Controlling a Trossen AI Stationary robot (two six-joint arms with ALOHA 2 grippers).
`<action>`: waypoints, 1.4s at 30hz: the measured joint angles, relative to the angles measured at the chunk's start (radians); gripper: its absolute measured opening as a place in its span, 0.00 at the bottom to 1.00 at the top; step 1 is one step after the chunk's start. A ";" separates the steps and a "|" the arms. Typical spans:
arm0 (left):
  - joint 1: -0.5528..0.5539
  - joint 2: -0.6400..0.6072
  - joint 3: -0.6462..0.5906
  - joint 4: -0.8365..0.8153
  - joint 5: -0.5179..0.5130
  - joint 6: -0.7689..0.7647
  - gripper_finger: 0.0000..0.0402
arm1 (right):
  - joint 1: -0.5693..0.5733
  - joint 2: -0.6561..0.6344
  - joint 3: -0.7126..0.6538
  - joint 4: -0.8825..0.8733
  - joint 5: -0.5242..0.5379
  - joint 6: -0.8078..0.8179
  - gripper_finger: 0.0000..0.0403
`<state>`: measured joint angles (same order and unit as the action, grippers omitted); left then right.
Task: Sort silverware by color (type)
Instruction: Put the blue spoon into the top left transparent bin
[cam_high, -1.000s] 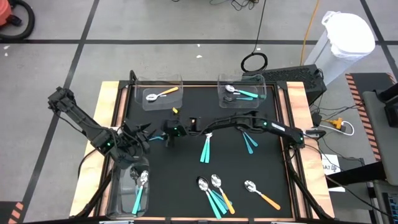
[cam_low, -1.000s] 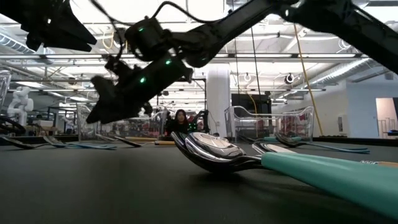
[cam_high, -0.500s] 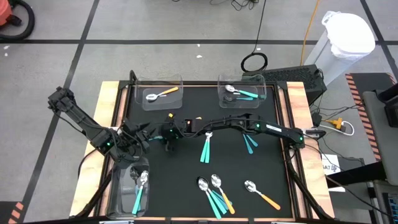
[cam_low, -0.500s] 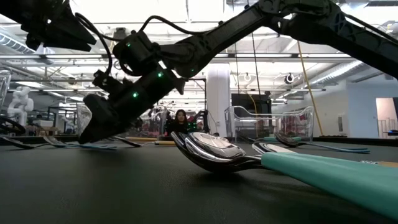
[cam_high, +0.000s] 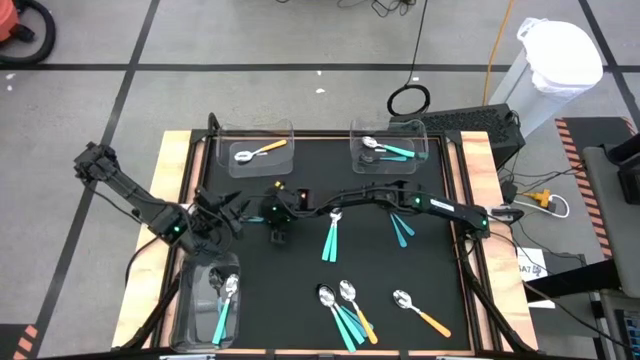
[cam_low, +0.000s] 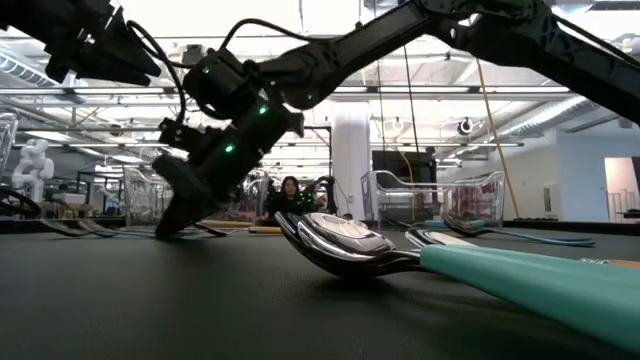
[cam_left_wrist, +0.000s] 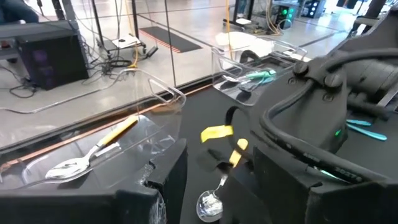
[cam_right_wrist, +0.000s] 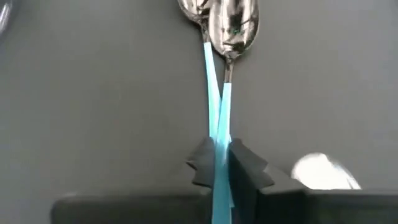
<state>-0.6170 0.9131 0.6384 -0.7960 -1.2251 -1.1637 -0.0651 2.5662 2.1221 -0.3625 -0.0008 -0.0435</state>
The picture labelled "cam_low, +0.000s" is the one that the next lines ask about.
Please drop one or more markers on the clear plastic bin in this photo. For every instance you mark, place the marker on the clear plastic bin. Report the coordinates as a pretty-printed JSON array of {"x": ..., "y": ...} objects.
[
  {"x": 6, "y": 145},
  {"x": 142, "y": 200},
  {"x": 380, "y": 200}
]

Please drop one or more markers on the black background robot arm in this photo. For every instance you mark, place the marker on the black background robot arm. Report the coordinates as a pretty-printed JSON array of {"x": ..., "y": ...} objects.
[{"x": 327, "y": 190}]

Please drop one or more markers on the black monitor screen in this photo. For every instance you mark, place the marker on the black monitor screen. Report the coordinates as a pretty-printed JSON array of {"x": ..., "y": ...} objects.
[{"x": 400, "y": 167}]

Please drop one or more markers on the white square column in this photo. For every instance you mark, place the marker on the white square column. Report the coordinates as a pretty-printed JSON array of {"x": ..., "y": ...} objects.
[{"x": 350, "y": 150}]

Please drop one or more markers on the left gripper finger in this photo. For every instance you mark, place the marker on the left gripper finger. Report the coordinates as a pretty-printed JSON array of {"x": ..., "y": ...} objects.
[
  {"x": 132, "y": 50},
  {"x": 115, "y": 74}
]

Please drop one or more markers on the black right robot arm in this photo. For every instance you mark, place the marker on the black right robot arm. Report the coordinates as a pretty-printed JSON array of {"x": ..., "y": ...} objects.
[{"x": 500, "y": 35}]

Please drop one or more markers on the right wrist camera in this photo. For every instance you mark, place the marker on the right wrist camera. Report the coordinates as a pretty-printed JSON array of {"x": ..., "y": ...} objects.
[{"x": 187, "y": 135}]

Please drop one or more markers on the seated person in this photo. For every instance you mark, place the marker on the seated person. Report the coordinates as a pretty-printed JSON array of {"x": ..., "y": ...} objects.
[{"x": 289, "y": 197}]

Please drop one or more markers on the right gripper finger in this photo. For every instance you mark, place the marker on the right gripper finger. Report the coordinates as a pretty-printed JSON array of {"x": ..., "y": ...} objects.
[
  {"x": 185, "y": 210},
  {"x": 217, "y": 212}
]

